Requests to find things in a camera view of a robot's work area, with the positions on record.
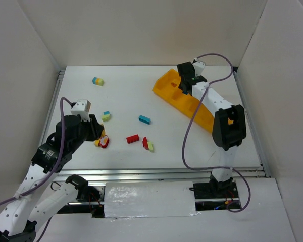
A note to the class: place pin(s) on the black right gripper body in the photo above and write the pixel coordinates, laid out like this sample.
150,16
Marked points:
185,78

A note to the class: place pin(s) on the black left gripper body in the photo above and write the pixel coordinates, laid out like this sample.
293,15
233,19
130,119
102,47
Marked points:
95,128

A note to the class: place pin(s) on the yellow lego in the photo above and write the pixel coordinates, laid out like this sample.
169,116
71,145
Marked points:
97,141

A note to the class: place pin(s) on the red rectangular lego brick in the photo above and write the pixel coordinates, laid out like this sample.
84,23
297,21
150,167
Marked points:
132,139

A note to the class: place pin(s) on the blue rectangular lego brick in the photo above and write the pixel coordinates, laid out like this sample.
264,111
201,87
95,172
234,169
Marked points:
144,119

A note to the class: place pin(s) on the red half round lego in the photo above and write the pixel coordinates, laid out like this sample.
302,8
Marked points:
145,143

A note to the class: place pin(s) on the red flower lego brick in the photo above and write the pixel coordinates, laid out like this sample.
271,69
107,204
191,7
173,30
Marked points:
104,141

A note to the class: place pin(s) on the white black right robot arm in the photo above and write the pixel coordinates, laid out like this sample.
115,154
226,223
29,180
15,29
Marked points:
229,128

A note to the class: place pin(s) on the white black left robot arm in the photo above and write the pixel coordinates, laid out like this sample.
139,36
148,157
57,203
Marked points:
24,214

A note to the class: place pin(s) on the yellow sorting tray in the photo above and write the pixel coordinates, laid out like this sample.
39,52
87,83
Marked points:
186,104

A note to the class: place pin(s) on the lime green lego brick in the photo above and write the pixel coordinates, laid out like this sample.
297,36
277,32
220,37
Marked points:
106,117

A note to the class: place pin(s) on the lime blue orange lego stack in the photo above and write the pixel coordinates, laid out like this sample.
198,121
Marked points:
98,81

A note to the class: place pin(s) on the white foil cover panel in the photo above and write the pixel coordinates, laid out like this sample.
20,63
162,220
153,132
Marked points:
149,199

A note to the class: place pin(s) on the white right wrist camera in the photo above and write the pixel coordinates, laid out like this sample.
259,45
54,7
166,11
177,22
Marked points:
198,66

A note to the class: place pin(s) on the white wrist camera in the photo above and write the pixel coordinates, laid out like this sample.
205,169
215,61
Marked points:
81,108
198,66

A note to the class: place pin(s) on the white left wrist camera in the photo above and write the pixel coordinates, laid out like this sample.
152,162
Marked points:
81,108

